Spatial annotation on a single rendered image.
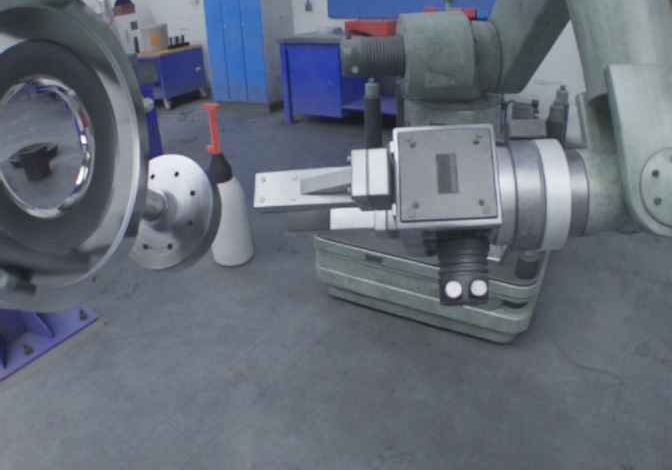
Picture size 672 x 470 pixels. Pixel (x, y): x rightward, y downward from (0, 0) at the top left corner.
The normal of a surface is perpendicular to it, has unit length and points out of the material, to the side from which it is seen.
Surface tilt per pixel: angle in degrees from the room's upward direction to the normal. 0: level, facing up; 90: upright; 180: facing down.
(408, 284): 90
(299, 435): 0
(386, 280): 90
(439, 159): 49
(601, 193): 67
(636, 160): 63
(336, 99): 90
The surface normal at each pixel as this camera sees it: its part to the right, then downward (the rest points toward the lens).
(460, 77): -0.04, 0.69
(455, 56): -0.06, 0.37
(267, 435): -0.05, -0.89
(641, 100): -0.22, 0.00
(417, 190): -0.22, -0.23
